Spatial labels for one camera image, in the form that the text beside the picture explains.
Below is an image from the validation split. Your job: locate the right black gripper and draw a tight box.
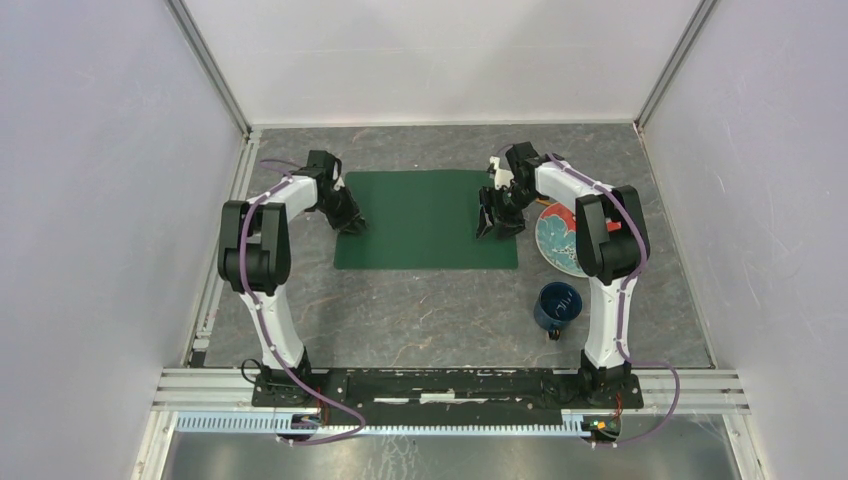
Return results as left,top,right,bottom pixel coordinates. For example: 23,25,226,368
477,184,542,243

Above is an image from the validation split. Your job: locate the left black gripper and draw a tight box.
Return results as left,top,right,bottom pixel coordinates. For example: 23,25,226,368
311,186,370,238

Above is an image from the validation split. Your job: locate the green rectangular placemat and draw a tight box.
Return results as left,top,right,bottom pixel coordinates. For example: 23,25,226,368
333,170,518,270

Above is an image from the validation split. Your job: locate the red teal floral plate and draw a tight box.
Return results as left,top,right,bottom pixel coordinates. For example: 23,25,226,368
534,202,587,278

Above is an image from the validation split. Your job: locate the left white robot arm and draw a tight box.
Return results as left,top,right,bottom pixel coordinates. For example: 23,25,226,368
217,150,367,408

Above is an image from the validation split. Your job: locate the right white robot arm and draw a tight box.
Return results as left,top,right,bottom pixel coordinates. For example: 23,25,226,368
475,142,649,408

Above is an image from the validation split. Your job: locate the dark blue mug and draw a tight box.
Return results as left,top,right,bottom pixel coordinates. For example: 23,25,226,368
533,282,583,341

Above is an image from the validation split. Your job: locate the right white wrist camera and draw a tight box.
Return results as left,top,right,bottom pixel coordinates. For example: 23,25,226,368
487,156,514,189

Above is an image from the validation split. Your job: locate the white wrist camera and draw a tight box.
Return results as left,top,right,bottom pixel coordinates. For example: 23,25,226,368
487,156,514,189
331,172,346,192

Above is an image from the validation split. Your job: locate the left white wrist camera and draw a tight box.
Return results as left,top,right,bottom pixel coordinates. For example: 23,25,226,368
331,172,346,192

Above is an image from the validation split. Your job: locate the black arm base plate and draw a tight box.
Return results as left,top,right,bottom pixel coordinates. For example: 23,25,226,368
242,367,645,427

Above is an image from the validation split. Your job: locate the blue slotted cable duct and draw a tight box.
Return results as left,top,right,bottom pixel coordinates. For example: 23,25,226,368
175,412,620,438

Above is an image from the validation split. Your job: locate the aluminium frame rail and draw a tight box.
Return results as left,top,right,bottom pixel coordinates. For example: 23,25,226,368
153,368,751,416

